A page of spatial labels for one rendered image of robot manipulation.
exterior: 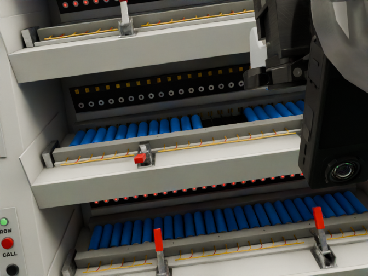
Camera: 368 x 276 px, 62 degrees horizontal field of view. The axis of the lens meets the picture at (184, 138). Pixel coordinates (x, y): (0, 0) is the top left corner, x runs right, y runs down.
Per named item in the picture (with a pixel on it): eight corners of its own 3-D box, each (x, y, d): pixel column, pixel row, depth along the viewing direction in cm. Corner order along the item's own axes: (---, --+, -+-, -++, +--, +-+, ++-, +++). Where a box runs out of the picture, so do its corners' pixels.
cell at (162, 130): (170, 126, 60) (170, 141, 55) (160, 128, 60) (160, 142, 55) (168, 118, 60) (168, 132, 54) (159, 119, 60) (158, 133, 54)
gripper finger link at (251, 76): (277, 68, 30) (325, 51, 22) (279, 86, 31) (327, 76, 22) (231, 74, 30) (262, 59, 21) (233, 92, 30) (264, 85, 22)
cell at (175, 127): (179, 125, 60) (182, 139, 55) (171, 126, 60) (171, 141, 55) (178, 116, 60) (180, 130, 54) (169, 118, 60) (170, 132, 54)
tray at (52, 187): (414, 157, 49) (428, 101, 45) (39, 209, 49) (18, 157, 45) (347, 113, 67) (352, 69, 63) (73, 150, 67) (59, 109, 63)
